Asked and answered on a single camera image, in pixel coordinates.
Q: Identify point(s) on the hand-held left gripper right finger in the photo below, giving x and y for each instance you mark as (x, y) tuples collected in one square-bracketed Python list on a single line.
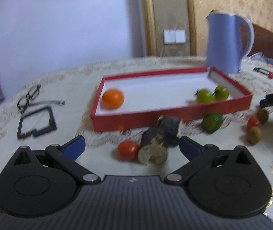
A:
[(188, 147)]

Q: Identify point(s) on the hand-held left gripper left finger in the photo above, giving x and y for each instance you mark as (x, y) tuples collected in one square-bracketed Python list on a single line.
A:
[(75, 146)]

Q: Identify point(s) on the brown longan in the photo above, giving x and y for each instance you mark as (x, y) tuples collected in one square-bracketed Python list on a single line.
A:
[(263, 115), (254, 135)]

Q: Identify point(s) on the dark cucumber piece back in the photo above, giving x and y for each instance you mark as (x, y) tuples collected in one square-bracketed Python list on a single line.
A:
[(169, 125)]

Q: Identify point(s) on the green tomato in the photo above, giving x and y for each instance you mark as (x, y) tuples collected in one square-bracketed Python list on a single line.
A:
[(212, 122), (222, 92), (205, 96)]

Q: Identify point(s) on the red cardboard box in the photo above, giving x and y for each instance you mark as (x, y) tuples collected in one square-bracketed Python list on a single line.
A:
[(131, 122)]

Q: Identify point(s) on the grey blanket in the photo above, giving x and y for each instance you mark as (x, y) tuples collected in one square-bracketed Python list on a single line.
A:
[(263, 58)]

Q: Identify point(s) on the wooden headboard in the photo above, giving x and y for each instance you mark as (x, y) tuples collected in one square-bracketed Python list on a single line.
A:
[(268, 43)]

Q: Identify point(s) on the orange tangerine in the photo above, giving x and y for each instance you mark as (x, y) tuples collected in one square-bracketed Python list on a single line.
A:
[(113, 98)]

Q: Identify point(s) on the embroidered white tablecloth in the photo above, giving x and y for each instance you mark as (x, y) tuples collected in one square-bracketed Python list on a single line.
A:
[(74, 81)]

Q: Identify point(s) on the black eyeglasses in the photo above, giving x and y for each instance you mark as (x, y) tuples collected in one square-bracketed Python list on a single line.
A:
[(27, 98)]

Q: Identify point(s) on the blue electric kettle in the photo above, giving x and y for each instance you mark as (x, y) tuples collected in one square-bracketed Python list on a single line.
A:
[(223, 45)]

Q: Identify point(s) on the black rectangular frame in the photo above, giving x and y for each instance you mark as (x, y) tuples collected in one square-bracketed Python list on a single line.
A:
[(261, 70), (51, 124)]

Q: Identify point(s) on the white wall switch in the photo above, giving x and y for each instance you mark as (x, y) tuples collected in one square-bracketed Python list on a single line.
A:
[(169, 36), (180, 36)]

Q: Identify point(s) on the gold wall trim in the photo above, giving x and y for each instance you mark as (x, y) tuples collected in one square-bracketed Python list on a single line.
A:
[(190, 16), (149, 16)]

